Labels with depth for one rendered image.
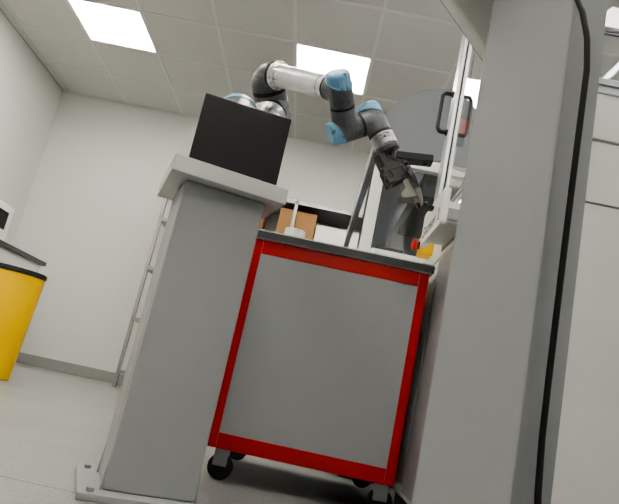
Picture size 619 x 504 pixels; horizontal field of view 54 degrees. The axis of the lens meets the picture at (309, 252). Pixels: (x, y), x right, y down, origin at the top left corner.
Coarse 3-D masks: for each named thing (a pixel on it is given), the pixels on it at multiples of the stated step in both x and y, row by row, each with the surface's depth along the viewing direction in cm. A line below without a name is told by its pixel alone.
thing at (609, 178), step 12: (600, 144) 130; (600, 156) 129; (612, 156) 129; (600, 168) 128; (612, 168) 128; (588, 180) 128; (600, 180) 128; (612, 180) 128; (588, 192) 127; (600, 192) 127; (612, 192) 127; (600, 204) 127; (612, 204) 127; (444, 252) 190; (432, 264) 207
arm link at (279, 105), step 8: (256, 96) 208; (264, 96) 207; (272, 96) 207; (280, 96) 208; (256, 104) 210; (264, 104) 205; (272, 104) 205; (280, 104) 207; (288, 104) 214; (272, 112) 203; (280, 112) 206; (288, 112) 213
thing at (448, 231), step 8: (456, 208) 170; (448, 216) 169; (456, 216) 170; (448, 224) 172; (456, 224) 170; (440, 232) 180; (448, 232) 179; (432, 240) 190; (440, 240) 188; (448, 240) 187
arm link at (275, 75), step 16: (272, 64) 199; (256, 80) 205; (272, 80) 200; (288, 80) 193; (304, 80) 187; (320, 80) 182; (336, 80) 175; (320, 96) 184; (336, 96) 178; (352, 96) 179
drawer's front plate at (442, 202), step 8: (448, 192) 169; (440, 200) 174; (448, 200) 169; (440, 208) 171; (448, 208) 168; (432, 216) 182; (440, 216) 168; (424, 224) 195; (432, 224) 179; (440, 224) 168; (432, 232) 177; (424, 240) 188
